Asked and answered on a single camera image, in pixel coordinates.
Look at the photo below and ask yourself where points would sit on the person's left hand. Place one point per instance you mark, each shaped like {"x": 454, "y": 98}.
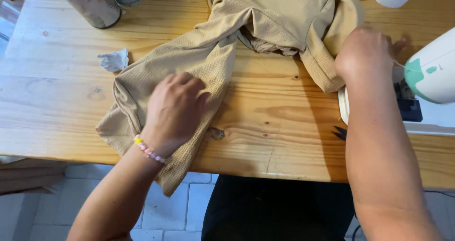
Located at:
{"x": 175, "y": 110}

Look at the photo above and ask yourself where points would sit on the person's right hand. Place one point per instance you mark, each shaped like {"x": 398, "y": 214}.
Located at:
{"x": 364, "y": 54}

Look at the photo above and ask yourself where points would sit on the person's right fingers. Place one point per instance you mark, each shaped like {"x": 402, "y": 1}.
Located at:
{"x": 392, "y": 45}

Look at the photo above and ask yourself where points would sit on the person's left fingers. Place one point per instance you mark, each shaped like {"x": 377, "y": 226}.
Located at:
{"x": 188, "y": 83}

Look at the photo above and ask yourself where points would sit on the beige textured fabric garment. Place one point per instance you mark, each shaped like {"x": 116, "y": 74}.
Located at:
{"x": 248, "y": 49}

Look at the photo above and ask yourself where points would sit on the white thread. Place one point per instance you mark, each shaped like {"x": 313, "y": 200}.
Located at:
{"x": 403, "y": 66}

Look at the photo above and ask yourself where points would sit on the white and green sewing machine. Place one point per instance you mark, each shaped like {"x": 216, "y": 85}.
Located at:
{"x": 426, "y": 81}

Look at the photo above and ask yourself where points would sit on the crumpled white tissue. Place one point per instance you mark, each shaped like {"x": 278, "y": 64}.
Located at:
{"x": 113, "y": 60}

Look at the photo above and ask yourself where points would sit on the black thread snips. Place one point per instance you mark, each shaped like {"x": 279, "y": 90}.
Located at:
{"x": 340, "y": 132}

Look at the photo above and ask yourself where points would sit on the large grey cylindrical container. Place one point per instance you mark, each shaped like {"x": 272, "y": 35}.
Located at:
{"x": 89, "y": 4}

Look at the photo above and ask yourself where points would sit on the person's black trousers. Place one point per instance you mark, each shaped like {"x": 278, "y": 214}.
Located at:
{"x": 277, "y": 209}

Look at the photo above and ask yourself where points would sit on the brown cardboard piece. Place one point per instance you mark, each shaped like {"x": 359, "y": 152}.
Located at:
{"x": 28, "y": 177}

